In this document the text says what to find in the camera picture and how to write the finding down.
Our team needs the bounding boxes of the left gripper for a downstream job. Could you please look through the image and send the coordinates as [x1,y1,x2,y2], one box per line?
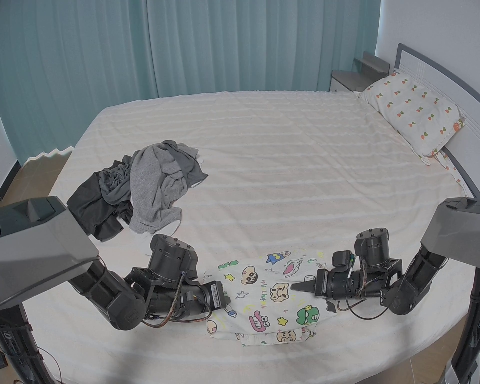
[182,281,232,314]

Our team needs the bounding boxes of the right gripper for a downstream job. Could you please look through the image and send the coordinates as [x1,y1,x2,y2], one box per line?
[314,267,377,301]

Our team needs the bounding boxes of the white printed pyjama top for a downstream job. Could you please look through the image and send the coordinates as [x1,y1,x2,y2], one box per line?
[205,249,338,347]

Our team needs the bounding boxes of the bed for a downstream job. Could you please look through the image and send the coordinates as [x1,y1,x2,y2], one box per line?
[20,43,480,384]

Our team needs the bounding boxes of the pile of clothes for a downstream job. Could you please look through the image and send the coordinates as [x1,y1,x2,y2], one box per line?
[67,140,209,256]

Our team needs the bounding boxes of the white printed pillow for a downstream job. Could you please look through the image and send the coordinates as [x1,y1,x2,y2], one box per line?
[358,70,466,166]

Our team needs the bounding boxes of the grey bedside table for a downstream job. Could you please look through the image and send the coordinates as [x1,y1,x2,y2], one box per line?
[330,52,391,92]

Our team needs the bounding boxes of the blue-green curtain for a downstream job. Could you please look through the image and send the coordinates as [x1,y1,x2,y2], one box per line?
[0,0,151,194]
[146,0,380,99]

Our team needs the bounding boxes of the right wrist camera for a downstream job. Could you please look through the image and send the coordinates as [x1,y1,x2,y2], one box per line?
[331,251,357,278]

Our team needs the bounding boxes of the black cable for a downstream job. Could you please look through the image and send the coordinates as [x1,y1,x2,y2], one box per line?
[337,298,389,320]

